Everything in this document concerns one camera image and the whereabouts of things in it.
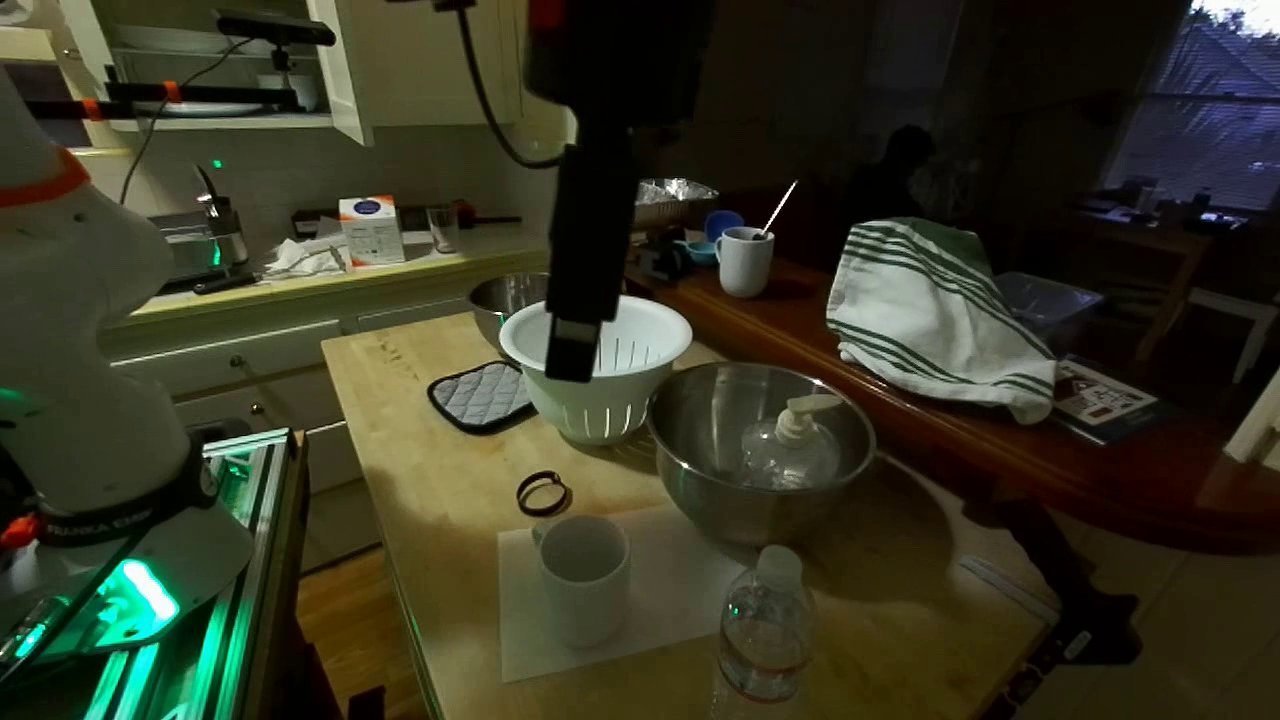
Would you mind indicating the quilted pot holder black trim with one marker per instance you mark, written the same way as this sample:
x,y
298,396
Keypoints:
x,y
478,396

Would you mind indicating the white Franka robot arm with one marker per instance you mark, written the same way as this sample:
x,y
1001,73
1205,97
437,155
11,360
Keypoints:
x,y
83,344

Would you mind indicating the clear pump soap bottle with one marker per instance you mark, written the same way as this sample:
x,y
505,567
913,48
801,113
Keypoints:
x,y
795,449

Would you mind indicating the green lit robot base mount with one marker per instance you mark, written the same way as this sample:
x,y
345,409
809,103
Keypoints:
x,y
161,587

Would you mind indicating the white paper sheet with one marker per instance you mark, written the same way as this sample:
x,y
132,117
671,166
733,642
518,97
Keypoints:
x,y
674,602

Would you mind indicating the printed magazine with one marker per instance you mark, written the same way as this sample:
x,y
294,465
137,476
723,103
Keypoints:
x,y
1102,402

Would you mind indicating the dark wooden bar counter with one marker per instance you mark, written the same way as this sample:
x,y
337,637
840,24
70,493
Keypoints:
x,y
1012,445

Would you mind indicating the white stir stick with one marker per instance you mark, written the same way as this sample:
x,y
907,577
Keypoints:
x,y
782,205

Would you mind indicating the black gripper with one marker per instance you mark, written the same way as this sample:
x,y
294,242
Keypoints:
x,y
594,200

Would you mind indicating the white blue carton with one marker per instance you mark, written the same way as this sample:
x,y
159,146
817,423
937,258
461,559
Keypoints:
x,y
368,225

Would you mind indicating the clear plastic water bottle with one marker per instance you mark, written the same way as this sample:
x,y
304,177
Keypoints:
x,y
763,644

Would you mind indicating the white wall cabinet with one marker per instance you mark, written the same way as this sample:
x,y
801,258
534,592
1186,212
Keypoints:
x,y
352,64

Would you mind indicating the small white cup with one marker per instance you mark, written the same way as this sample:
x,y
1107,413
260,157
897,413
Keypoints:
x,y
585,582

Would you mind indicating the black counter bracket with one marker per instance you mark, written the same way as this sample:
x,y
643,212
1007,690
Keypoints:
x,y
1067,587

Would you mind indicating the green striped white towel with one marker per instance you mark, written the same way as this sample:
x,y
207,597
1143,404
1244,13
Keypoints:
x,y
934,321

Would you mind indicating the white plastic colander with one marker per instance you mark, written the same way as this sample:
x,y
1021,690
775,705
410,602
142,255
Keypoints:
x,y
614,386

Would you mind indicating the window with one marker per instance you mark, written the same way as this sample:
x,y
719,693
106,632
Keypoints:
x,y
1202,113

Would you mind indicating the dark side table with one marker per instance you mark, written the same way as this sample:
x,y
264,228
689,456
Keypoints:
x,y
1174,261

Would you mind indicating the silver bowl holding pump bottle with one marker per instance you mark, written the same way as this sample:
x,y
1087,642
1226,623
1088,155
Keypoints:
x,y
706,460

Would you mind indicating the black camera bar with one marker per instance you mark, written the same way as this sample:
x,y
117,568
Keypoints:
x,y
273,24

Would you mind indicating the deep blue round object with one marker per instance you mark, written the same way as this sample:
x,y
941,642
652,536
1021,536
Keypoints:
x,y
723,220

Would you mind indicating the white cabinet with drawers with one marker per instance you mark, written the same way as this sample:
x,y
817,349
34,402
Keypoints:
x,y
264,355

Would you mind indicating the teal small bowl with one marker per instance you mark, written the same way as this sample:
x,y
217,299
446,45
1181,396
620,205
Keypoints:
x,y
687,251

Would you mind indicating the aluminium foil tray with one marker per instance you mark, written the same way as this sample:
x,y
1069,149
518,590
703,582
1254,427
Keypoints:
x,y
674,199

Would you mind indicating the black rod with orange clips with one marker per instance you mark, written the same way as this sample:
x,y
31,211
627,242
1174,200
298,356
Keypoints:
x,y
200,93

